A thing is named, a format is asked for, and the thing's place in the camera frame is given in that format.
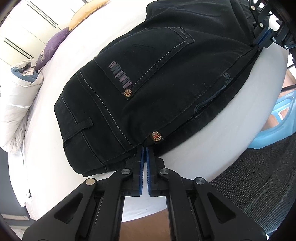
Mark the cream wardrobe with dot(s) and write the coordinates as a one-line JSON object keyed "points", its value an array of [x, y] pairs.
{"points": [[29, 26]]}

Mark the purple cushion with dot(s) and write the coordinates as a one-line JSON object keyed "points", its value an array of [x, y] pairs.
{"points": [[50, 48]]}

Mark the yellow cushion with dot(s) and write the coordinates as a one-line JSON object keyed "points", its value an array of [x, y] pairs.
{"points": [[85, 11]]}

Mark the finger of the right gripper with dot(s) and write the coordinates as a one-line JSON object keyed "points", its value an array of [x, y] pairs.
{"points": [[263, 39], [260, 13]]}

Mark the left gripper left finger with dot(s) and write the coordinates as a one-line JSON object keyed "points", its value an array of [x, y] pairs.
{"points": [[93, 211]]}

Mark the dark mesh chair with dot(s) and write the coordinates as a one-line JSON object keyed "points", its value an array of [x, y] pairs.
{"points": [[262, 183]]}

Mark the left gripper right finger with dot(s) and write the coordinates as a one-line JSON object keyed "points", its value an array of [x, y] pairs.
{"points": [[197, 211]]}

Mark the white bed mattress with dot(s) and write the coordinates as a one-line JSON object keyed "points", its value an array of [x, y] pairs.
{"points": [[39, 172]]}

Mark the rolled beige duvet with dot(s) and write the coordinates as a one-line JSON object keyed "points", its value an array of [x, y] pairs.
{"points": [[19, 87]]}

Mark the black denim pants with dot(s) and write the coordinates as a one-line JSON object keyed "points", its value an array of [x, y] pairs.
{"points": [[158, 84]]}

